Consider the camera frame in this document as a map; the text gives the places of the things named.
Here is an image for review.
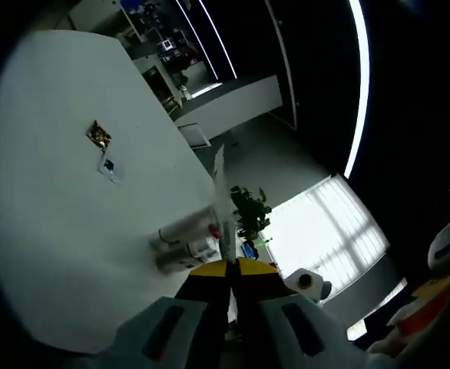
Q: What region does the white skincare tube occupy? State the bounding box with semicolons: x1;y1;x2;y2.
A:
157;206;217;246

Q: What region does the red collar skincare pump bottle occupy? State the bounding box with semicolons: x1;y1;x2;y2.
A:
148;221;226;255

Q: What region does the white chest-worn device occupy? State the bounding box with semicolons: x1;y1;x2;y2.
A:
426;217;450;278

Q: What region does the dark green skincare pouch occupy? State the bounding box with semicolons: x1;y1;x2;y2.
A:
210;144;238;266

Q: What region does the wide ceiling light strip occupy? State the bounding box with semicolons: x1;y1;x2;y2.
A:
342;0;372;180

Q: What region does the potted green plant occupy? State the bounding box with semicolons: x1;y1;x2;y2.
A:
230;185;273;239

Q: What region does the gold skincare sachet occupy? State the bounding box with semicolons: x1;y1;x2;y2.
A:
85;119;113;152

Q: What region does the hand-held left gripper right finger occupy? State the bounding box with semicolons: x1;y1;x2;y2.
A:
233;256;369;369

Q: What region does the white chair back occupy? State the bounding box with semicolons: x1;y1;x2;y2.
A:
177;122;212;149

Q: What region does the large bright window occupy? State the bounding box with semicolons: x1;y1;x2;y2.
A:
265;175;389;298

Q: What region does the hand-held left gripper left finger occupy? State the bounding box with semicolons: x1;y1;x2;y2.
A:
111;259;233;369

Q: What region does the clear skincare sachet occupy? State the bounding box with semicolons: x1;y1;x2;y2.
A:
97;148;125;185

